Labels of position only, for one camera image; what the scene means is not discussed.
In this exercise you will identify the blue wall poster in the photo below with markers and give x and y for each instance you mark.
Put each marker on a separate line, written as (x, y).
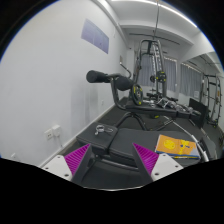
(94, 35)

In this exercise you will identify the black power rack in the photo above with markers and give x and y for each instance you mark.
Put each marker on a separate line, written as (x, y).
(211, 90)

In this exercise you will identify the orange folded towel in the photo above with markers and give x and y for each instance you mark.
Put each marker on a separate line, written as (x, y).
(177, 148)

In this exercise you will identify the black weight plate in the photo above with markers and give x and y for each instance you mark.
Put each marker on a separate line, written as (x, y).
(137, 94)

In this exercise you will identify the metal carabiner clip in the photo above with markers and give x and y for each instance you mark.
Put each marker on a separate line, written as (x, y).
(102, 129)

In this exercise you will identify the white wall socket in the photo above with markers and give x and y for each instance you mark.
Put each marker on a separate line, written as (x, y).
(53, 132)

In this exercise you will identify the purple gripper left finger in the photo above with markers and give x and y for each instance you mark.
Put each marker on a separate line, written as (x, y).
(71, 167)

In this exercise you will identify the grey window curtains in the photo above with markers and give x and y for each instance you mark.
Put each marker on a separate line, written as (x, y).
(190, 78)

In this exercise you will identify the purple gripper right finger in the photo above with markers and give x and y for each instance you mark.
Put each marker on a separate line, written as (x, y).
(153, 166)

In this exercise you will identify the black weight bench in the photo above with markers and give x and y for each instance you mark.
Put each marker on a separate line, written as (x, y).
(115, 146)

